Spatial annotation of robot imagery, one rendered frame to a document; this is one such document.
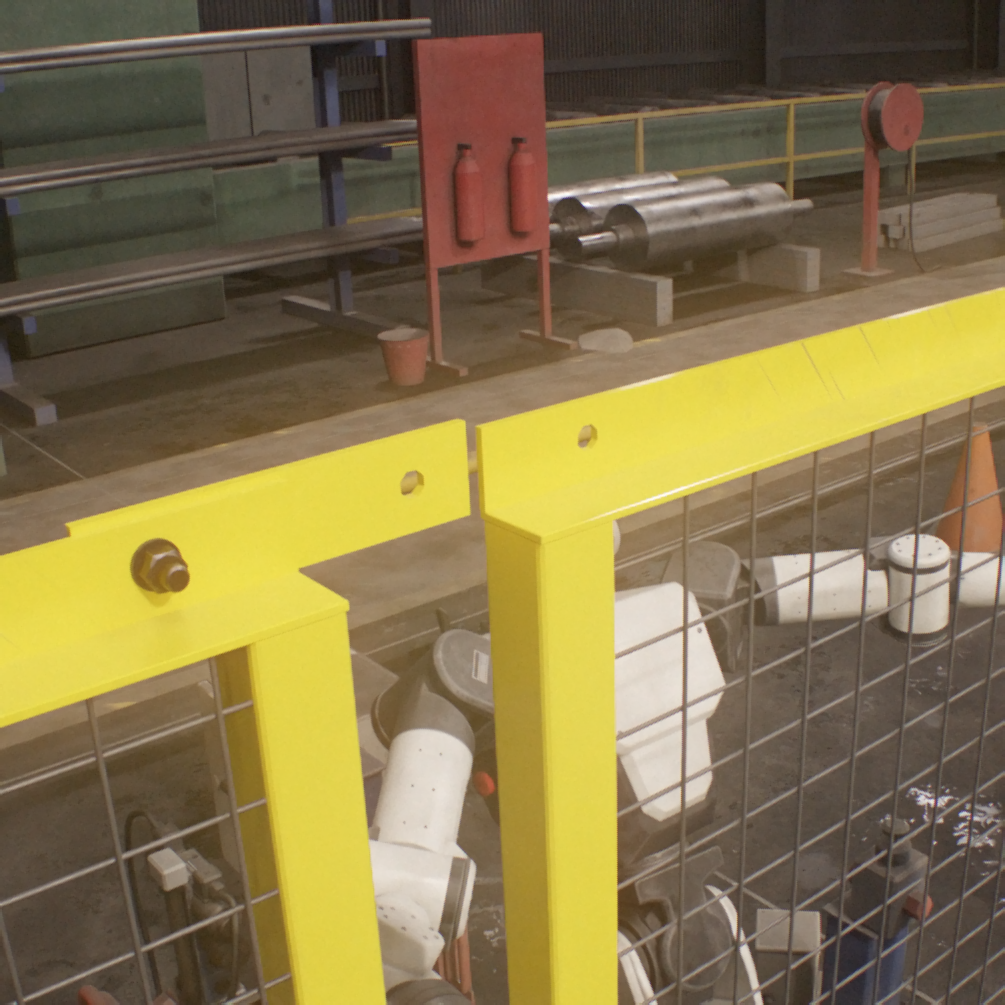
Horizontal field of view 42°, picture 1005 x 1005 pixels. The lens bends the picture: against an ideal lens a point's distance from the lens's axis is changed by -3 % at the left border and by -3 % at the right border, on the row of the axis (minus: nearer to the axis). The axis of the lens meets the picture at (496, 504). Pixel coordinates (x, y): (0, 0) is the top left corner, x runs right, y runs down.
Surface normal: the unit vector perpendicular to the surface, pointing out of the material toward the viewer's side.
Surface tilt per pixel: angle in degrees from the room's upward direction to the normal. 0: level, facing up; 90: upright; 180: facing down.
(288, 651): 90
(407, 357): 99
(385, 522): 90
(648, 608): 21
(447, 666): 44
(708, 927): 66
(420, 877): 37
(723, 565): 15
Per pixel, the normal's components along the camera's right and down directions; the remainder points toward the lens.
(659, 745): 0.60, -0.17
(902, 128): 0.61, 0.26
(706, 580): -0.14, -0.81
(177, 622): -0.04, -0.94
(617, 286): -0.79, 0.25
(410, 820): 0.13, -0.72
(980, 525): -0.04, 0.13
